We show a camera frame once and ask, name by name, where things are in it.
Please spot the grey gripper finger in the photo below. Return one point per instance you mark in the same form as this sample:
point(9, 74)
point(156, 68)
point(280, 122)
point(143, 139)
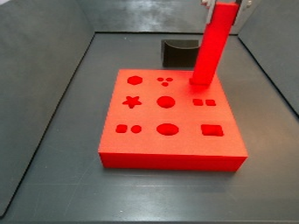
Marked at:
point(208, 4)
point(243, 4)

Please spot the long red arch peg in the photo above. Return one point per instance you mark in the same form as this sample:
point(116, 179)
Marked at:
point(212, 42)

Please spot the black curved holder block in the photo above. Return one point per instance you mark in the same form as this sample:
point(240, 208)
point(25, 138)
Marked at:
point(179, 52)

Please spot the red shape sorter board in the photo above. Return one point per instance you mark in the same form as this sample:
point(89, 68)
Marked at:
point(169, 125)

